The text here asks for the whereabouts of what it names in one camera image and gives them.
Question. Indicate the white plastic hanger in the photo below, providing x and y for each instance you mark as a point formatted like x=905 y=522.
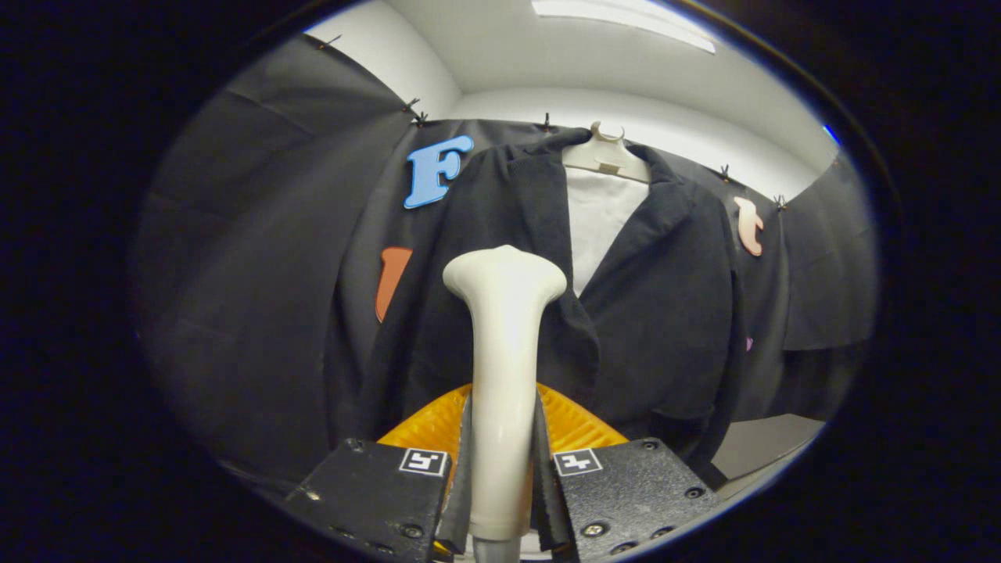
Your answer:
x=606 y=156

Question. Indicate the white shirt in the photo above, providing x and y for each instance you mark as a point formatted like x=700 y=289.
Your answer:
x=602 y=227

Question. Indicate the black backdrop cloth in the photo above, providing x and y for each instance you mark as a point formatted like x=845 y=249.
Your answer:
x=250 y=274

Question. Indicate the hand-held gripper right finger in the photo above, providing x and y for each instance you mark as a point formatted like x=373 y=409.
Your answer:
x=626 y=493

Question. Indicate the grey cabinet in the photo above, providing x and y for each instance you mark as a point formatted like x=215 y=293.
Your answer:
x=766 y=446

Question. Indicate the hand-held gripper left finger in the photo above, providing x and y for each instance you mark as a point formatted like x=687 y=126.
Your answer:
x=375 y=500

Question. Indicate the black jacket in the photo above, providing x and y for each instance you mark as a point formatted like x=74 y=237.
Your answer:
x=665 y=313

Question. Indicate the ceiling light panel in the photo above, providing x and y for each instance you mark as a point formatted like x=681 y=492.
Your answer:
x=626 y=16

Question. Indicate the white garment steamer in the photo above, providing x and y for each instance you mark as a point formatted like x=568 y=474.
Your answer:
x=504 y=352

